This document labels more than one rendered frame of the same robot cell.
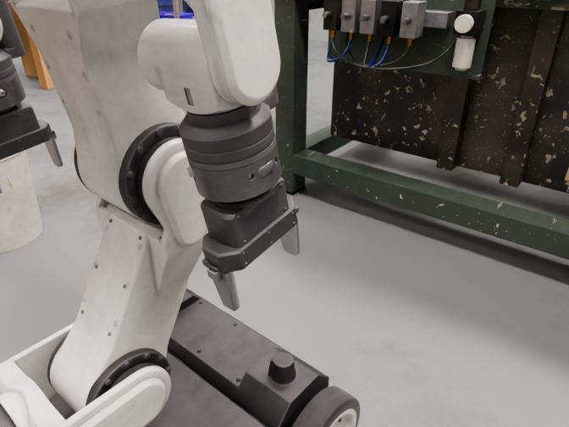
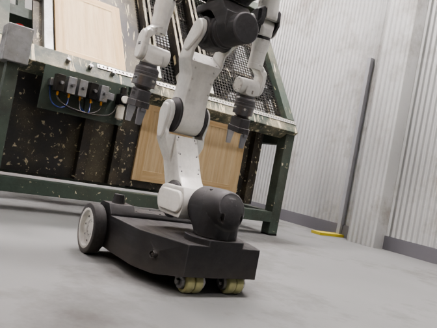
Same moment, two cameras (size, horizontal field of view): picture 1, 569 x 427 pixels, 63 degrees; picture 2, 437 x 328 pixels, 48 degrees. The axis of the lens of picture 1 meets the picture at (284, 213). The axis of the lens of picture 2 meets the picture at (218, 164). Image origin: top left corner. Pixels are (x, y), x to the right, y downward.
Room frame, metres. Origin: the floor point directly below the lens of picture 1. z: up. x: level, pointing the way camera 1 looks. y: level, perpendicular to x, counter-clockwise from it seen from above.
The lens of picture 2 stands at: (-0.09, 2.09, 0.42)
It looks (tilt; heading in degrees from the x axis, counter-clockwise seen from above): 1 degrees up; 286
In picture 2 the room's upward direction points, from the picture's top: 11 degrees clockwise
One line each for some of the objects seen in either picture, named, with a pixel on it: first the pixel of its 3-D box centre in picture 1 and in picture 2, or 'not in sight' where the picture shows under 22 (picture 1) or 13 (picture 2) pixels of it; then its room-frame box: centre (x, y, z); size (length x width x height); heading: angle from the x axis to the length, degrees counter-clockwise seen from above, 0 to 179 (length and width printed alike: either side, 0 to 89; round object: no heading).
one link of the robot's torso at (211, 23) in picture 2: not in sight; (216, 35); (0.53, 0.29, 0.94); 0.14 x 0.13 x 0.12; 50
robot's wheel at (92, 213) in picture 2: not in sight; (91, 228); (0.88, 0.34, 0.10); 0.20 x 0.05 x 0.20; 140
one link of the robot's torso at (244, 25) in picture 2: not in sight; (226, 25); (0.49, 0.33, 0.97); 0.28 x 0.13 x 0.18; 140
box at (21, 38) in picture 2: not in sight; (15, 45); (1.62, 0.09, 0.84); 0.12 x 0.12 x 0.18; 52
